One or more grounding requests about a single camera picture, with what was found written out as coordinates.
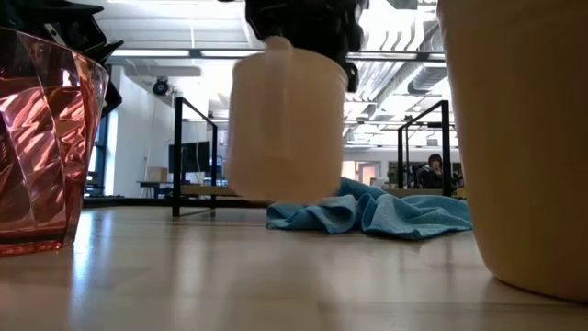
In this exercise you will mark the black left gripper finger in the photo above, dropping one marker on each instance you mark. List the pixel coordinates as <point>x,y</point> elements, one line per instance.
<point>114,99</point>

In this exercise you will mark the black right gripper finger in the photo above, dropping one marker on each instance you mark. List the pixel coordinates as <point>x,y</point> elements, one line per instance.
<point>353,78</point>

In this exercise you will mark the pink faceted plastic tumbler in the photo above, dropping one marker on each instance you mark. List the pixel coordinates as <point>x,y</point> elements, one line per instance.
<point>41,161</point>

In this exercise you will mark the yellow plastic cup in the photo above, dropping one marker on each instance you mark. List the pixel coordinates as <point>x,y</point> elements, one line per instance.
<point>528,138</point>

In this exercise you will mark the long ceiling light bar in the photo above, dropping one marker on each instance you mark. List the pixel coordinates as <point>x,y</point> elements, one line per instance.
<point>151,53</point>

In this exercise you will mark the cardboard box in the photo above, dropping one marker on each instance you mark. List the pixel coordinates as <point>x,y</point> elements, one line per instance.
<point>157,174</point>

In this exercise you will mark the background office desk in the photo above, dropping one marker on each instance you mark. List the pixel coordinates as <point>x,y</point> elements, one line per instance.
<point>151,184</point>

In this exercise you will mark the black computer monitor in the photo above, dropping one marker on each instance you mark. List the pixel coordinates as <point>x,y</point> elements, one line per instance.
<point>188,156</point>

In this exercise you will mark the person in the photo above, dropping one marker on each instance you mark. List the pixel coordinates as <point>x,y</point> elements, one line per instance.
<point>432,174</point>

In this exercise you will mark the blue microfibre cloth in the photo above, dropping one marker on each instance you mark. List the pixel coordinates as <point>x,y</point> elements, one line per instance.
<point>390,216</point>

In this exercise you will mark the black dome ceiling camera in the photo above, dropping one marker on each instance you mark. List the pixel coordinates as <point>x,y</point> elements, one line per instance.
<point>161,86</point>

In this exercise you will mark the silver ventilation duct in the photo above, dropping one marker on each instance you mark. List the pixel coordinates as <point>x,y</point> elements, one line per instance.
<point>427,78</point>

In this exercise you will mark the black frame wooden shelf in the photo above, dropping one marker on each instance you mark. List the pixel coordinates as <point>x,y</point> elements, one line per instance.
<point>177,156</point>

